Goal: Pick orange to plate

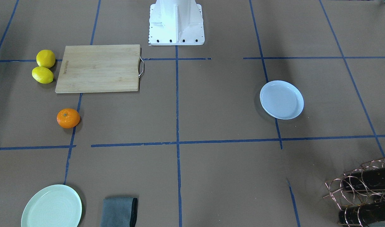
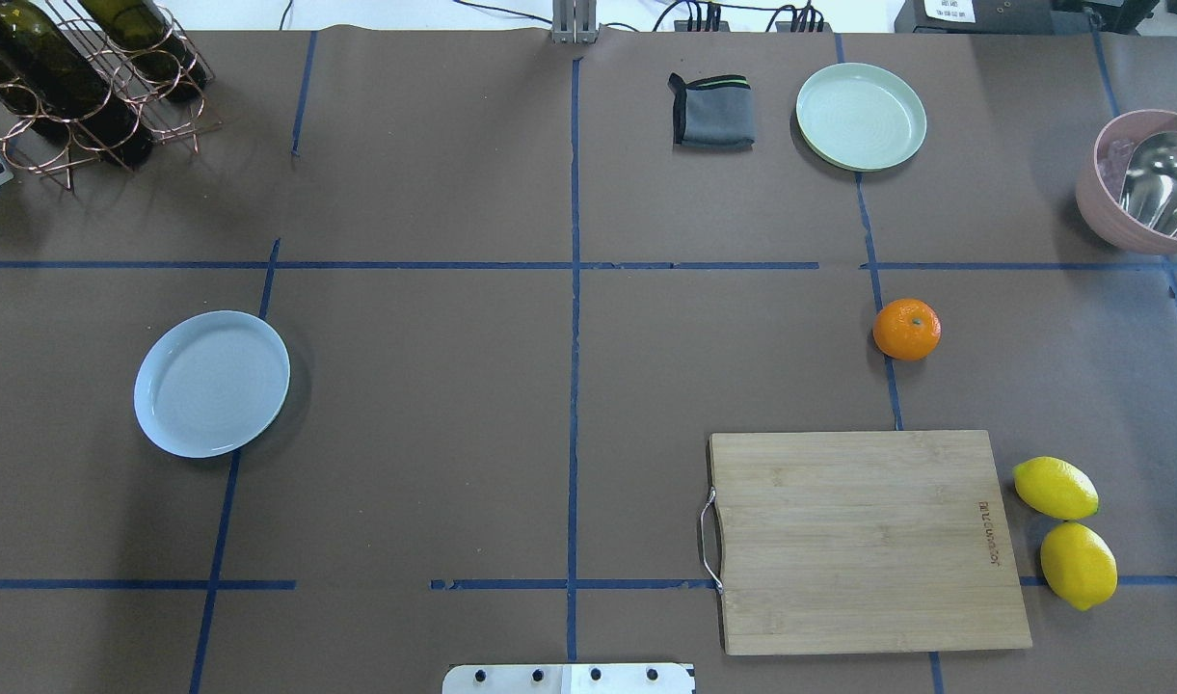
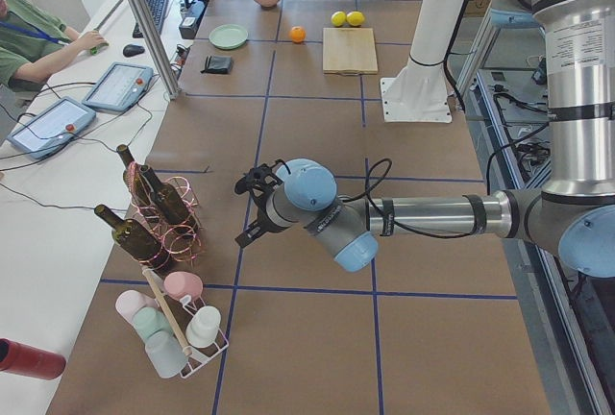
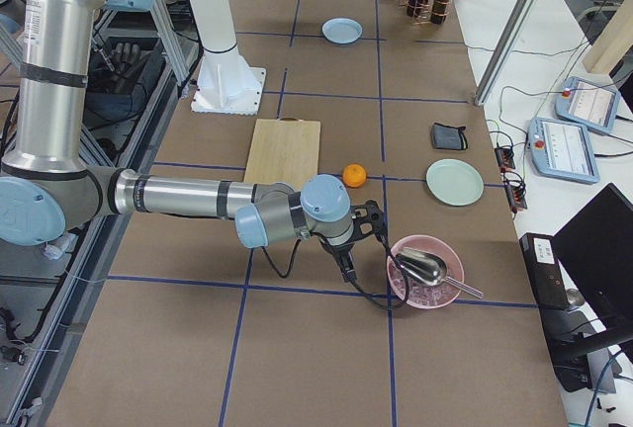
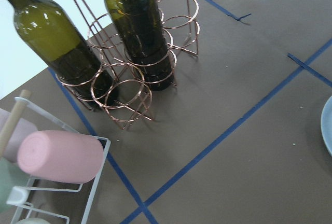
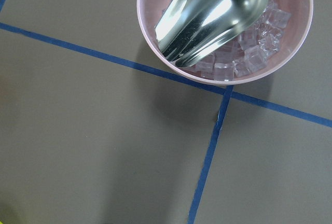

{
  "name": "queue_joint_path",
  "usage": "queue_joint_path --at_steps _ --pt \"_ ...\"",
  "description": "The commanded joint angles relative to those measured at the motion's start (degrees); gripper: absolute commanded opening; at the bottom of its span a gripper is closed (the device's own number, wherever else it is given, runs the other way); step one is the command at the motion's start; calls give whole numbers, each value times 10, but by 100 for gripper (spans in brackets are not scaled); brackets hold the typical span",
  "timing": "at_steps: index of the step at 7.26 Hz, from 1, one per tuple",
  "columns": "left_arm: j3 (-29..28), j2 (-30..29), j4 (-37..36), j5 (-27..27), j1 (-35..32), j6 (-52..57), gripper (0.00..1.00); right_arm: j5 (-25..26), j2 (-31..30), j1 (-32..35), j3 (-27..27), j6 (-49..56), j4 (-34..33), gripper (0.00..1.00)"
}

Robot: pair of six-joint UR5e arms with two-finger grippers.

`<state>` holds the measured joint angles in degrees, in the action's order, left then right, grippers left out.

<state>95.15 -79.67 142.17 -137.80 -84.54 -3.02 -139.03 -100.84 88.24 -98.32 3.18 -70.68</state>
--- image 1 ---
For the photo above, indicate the light blue plate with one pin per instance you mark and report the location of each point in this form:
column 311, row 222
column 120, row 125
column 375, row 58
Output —
column 281, row 100

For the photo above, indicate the orange fruit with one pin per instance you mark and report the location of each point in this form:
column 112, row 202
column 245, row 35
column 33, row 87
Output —
column 68, row 118

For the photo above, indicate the light green plate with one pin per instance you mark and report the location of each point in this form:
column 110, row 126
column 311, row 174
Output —
column 57, row 205

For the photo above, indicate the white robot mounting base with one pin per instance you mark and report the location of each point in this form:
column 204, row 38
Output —
column 176, row 22

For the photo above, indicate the wooden cutting board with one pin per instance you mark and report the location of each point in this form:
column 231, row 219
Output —
column 100, row 68

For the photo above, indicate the folded grey cloth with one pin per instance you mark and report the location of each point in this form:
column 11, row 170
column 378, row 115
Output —
column 119, row 212

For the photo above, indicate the yellow lemon near board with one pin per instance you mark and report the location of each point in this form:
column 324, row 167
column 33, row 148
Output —
column 42, row 75

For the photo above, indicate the yellow lemon outer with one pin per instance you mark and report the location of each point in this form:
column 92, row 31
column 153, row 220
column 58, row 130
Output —
column 45, row 58

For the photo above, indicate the dark wine bottle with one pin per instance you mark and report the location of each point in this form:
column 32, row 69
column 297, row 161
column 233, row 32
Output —
column 373, row 179
column 364, row 215

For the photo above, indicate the copper wire bottle rack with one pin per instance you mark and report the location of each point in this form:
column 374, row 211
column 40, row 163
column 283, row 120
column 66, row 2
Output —
column 360, row 195

